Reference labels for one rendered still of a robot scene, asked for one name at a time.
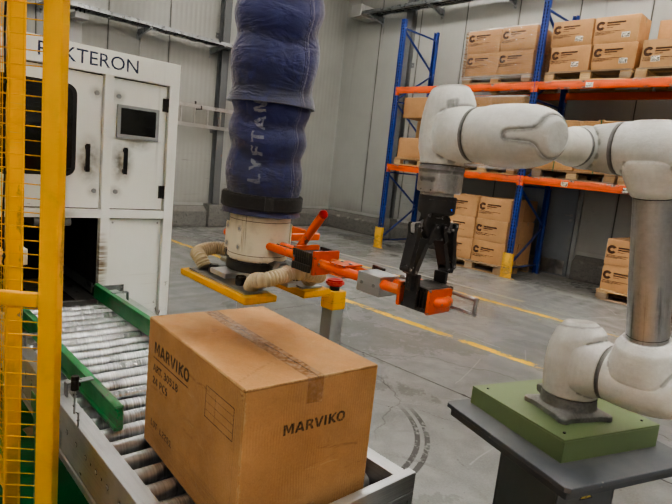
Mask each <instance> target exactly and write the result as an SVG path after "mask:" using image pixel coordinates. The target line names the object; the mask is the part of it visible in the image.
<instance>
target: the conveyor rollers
mask: <svg viewBox="0 0 672 504"><path fill-rule="evenodd" d="M62 343H63V344H64V345H65V346H66V347H67V348H68V349H69V350H70V351H71V352H72V353H73V354H74V355H75V356H76V358H77V359H78V360H79V361H80V362H81V363H82V364H83V365H84V366H85V367H86V368H87V369H88V370H89V371H90V372H91V373H92V374H93V375H94V376H95V377H96V378H97V379H98V380H99V381H100V382H101V383H102V384H103V385H104V386H105V387H106V388H107V389H108V390H109V391H110V392H111V393H112V394H113V395H114V396H115V397H116V398H117V399H118V400H119V401H120V402H121V403H122V404H123V405H124V417H123V430H120V431H116V432H114V431H113V430H112V429H111V428H110V427H109V425H108V424H107V423H106V422H105V421H104V420H103V418H102V417H101V416H100V415H99V414H98V413H97V412H96V410H95V409H94V408H93V407H92V406H91V405H90V404H89V402H88V401H87V400H86V399H85V398H84V397H83V395H82V394H81V393H80V392H79V391H76V394H77V395H76V402H77V403H78V404H79V406H80V407H81V408H82V409H83V410H84V412H85V413H86V414H87V415H88V416H89V418H90V419H91V420H92V421H93V422H94V424H95V425H96V426H97V427H98V428H99V430H100V431H101V432H102V433H103V434H104V436H105V437H106V438H107V439H108V440H109V442H110V443H111V444H112V445H113V446H114V448H115V449H116V450H117V451H118V453H119V454H120V455H121V456H122V457H123V459H124V460H125V461H126V462H127V463H128V465H129V466H130V467H131V468H132V469H133V471H134V472H135V473H136V474H137V475H138V477H139V478H140V479H141V480H142V481H143V483H144V484H145V485H146V486H147V487H148V489H149V490H150V491H151V492H152V493H153V495H154V496H155V497H156V498H157V499H158V501H162V500H165V499H167V498H170V497H173V496H176V495H179V494H182V493H185V492H186V491H185V490H184V488H183V487H182V486H181V485H180V483H179V482H178V481H177V479H176V478H175V477H173V474H172V473H171V472H170V470H169V469H168V468H167V466H166V465H165V464H164V463H163V461H162V460H161V459H160V457H159V456H158V455H157V454H156V452H155V451H154V450H153V448H152V447H151V446H150V445H149V443H148V442H147V441H146V439H145V438H144V430H145V411H146V391H147V372H148V352H149V336H147V335H146V334H144V333H143V332H142V331H140V330H139V329H137V328H136V327H135V326H133V325H132V324H130V323H129V322H128V321H126V320H125V319H123V318H122V317H121V316H119V315H118V314H116V313H115V312H114V311H112V310H111V309H109V308H108V307H107V306H105V305H104V304H102V303H98V304H86V305H75V306H64V307H62ZM169 477H171V478H169ZM166 478H168V479H166ZM163 479H165V480H163ZM160 480H162V481H160ZM157 481H159V482H157ZM154 482H156V483H154ZM151 483H153V484H151ZM148 484H150V485H148ZM161 504H195V503H194V501H193V500H192V499H191V497H190V496H189V495H188V494H187V493H186V494H183V495H180V496H178V497H175V498H172V499H169V500H166V501H163V502H161Z"/></svg>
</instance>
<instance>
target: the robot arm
mask: <svg viewBox="0 0 672 504"><path fill-rule="evenodd" d="M476 106H477V104H476V100H475V97H474V94H473V92H472V90H471V89H470V87H468V86H466V85H462V84H445V85H440V86H437V87H435V88H433V89H432V90H431V92H430V94H429V96H428V98H427V101H426V104H425V107H424V111H423V115H422V119H421V124H420V131H419V145H418V148H419V154H420V163H422V164H419V172H418V180H417V190H419V191H423V193H422V194H419V200H418V208H417V209H418V211H419V212H420V213H421V216H420V218H419V221H418V222H411V221H410V222H409V223H408V234H407V238H406V243H405V247H404V251H403V255H402V259H401V263H400V267H399V269H400V270H401V271H402V272H404V273H406V282H405V294H404V302H403V306H406V307H409V308H412V309H416V308H417V301H418V294H419V286H420V279H421V275H419V274H418V272H419V269H420V267H421V264H422V262H423V259H424V257H425V255H426V252H427V250H428V247H429V246H430V245H431V244H432V243H434V245H435V252H436V259H437V265H438V270H435V271H434V279H433V281H436V282H439V283H443V284H446V285H447V277H448V273H451V274H452V273H453V269H455V268H456V247H457V232H458V228H459V224H457V223H452V222H450V216H453V215H454V214H455V209H456V202H457V198H456V197H454V195H460V194H461V192H462V185H463V177H464V173H465V164H466V163H472V162H474V163H481V164H484V165H489V166H497V167H502V168H510V169H528V168H533V167H539V166H542V165H545V164H548V163H550V162H552V161H556V162H558V163H560V164H562V165H565V166H568V167H572V168H575V169H582V170H590V171H594V172H599V173H605V174H611V175H619V176H622V177H623V180H624V182H625V185H626V189H627V191H628V193H629V195H630V196H631V197H632V214H631V234H630V253H629V272H628V292H627V311H626V330H625V332H624V333H623V334H622V335H620V336H619V337H618V338H617V339H616V340H615V343H614V344H613V343H611V342H610V341H608V334H607V333H606V332H605V330H604V329H603V328H602V327H601V326H599V325H598V324H597V323H595V322H593V321H589V320H582V319H566V320H564V321H563V322H562V323H561V324H560V325H558V326H557V327H556V329H555V330H554V332H553V334H552V336H551V338H550V340H549V343H548V346H547V350H546V355H545V360H544V367H543V382H542V383H538V384H537V388H536V389H537V391H538V392H539V393H540V394H526V395H525V396H524V400H525V401H527V402H529V403H531V404H533V405H535V406H536V407H538V408H539V409H541V410H542V411H544V412H545V413H547V414H548V415H550V416H551V417H553V418H554V419H555V420H556V421H557V422H558V423H560V424H563V425H569V424H573V423H587V422H612V418H613V417H612V416H611V415H610V414H608V413H606V412H604V411H602V410H600V409H599V408H598V407H597V400H598V398H600V399H603V400H605V401H607V402H609V403H611V404H613V405H616V406H618V407H621V408H623V409H626V410H628V411H631V412H634V413H637V414H640V415H644V416H647V417H651V418H656V419H667V420H672V338H671V337H670V327H671V314H672V120H666V119H649V120H636V121H629V122H616V123H608V124H599V125H594V126H572V127H568V126H567V123H566V121H565V119H564V117H563V116H562V115H561V114H559V113H558V112H557V111H555V110H553V109H551V108H548V107H546V106H542V105H538V104H525V103H511V104H495V105H489V106H485V107H476ZM461 167H462V168H461ZM422 237H423V238H424V239H423V238H422ZM449 261H450V262H451V263H450V262H449ZM406 265H407V266H406ZM413 267H414V269H413Z"/></svg>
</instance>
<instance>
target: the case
mask: <svg viewBox="0 0 672 504"><path fill-rule="evenodd" d="M377 368H378V365H377V364H376V363H374V362H372V361H370V360H368V359H366V358H364V357H362V356H360V355H358V354H356V353H354V352H352V351H350V350H348V349H346V348H344V347H342V346H340V345H338V344H336V343H334V342H332V341H330V340H328V339H326V338H324V337H322V336H321V335H319V334H317V333H315V332H313V331H311V330H309V329H307V328H305V327H303V326H301V325H299V324H297V323H295V322H293V321H291V320H289V319H287V318H285V317H283V316H281V315H279V314H277V313H275V312H273V311H271V310H269V309H267V308H265V307H264V306H260V307H249V308H238V309H227V310H216V311H205V312H194V313H183V314H172V315H161V316H151V317H150V333H149V352H148V372H147V391H146V411H145V430H144V438H145V439H146V441H147V442H148V443H149V445H150V446H151V447H152V448H153V450H154V451H155V452H156V454H157V455H158V456H159V457H160V459H161V460H162V461H163V463H164V464H165V465H166V466H167V468H168V469H169V470H170V472H171V473H172V474H173V476H174V477H175V478H176V479H177V481H178V482H179V483H180V485H181V486H182V487H183V488H184V490H185V491H186V492H187V494H188V495H189V496H190V497H191V499H192V500H193V501H194V503H195V504H329V503H332V502H334V501H336V500H338V499H340V498H343V497H345V496H347V495H349V494H351V493H354V492H356V491H358V490H360V489H363V484H364V476H365V468H366V459H367V451H368V443H369V434H370V426H371V418H372V409H373V401H374V393H375V384H376V376H377Z"/></svg>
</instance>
